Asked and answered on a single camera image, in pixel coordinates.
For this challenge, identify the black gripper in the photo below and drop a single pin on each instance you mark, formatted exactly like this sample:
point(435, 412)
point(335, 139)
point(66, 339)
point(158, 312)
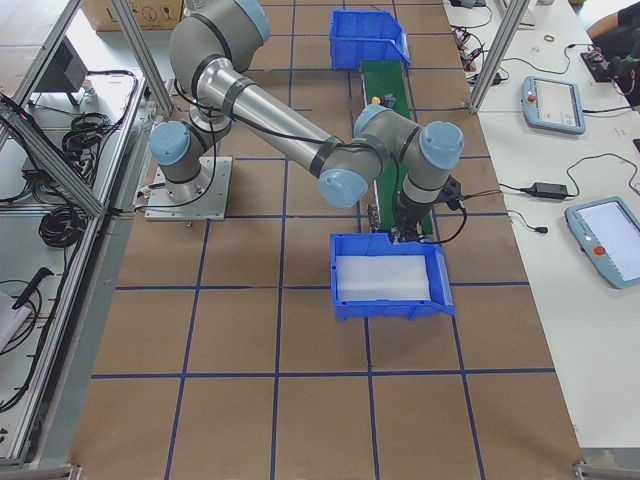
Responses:
point(407, 214)

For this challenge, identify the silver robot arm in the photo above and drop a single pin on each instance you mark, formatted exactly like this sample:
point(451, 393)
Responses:
point(211, 49)

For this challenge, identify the foam pad in right bin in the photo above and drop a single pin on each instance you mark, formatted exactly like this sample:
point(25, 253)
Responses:
point(371, 278)

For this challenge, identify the blue bin at right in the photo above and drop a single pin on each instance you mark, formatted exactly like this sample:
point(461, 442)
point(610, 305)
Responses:
point(377, 244)

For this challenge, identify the green conveyor belt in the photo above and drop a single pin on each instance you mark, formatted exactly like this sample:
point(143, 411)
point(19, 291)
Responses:
point(383, 83)

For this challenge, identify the far right-side teach pendant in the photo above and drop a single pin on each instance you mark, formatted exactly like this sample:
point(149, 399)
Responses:
point(552, 105)

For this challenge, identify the right-side teach pendant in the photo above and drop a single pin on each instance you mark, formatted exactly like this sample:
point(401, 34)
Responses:
point(608, 234)
point(552, 105)

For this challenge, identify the blue bin with foam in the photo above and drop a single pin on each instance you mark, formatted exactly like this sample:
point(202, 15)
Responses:
point(359, 35)

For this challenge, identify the near right-side teach pendant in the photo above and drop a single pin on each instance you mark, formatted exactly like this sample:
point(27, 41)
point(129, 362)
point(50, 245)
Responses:
point(608, 234)

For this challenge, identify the cardboard box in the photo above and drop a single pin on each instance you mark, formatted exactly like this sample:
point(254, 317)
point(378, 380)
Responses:
point(149, 14)

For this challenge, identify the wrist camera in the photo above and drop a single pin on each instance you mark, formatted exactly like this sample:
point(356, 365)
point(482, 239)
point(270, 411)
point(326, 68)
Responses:
point(450, 194)

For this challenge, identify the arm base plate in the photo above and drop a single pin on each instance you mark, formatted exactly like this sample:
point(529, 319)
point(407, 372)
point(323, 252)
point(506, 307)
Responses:
point(206, 197)

